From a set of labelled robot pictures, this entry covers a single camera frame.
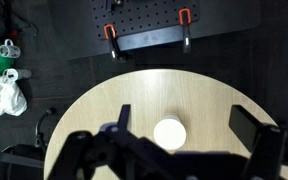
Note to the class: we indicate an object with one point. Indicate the white plastic mug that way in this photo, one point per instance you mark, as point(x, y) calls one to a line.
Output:
point(12, 75)
point(9, 50)

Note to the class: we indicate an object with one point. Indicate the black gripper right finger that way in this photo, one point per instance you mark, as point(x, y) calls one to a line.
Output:
point(246, 127)

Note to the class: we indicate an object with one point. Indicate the white plastic mug upper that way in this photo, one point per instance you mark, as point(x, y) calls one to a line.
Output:
point(9, 50)

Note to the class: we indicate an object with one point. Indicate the black perforated mounting board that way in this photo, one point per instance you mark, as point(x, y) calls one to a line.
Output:
point(136, 16)

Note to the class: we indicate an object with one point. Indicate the orange black clamp far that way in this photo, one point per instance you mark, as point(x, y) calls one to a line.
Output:
point(185, 20)

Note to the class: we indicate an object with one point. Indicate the round wooden table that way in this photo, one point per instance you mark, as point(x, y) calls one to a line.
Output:
point(87, 144)

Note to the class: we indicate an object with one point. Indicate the white plastic mug lower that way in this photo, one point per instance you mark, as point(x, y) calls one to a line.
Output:
point(12, 75)

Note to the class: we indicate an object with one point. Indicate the orange black clamp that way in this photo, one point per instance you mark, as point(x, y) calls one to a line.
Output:
point(185, 20)
point(114, 50)

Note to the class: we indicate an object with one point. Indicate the white plastic bag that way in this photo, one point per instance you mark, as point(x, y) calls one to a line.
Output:
point(12, 100)

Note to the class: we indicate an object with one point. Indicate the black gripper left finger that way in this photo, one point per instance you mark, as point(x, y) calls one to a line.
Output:
point(124, 116)

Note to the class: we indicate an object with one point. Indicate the orange black clamp near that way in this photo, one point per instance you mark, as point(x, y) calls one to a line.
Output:
point(114, 50)

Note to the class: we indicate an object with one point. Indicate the white paper cup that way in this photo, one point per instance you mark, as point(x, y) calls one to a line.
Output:
point(169, 133)

